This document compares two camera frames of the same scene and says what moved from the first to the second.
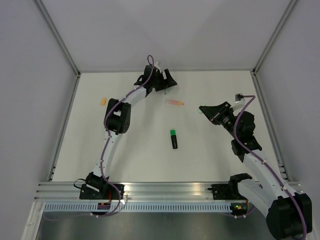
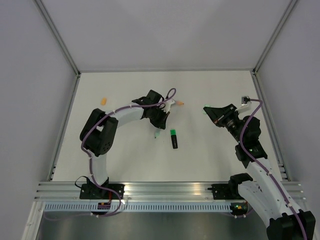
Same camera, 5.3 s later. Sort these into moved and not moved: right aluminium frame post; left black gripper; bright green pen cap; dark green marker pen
Moved: left black gripper
Not moved: bright green pen cap; right aluminium frame post; dark green marker pen
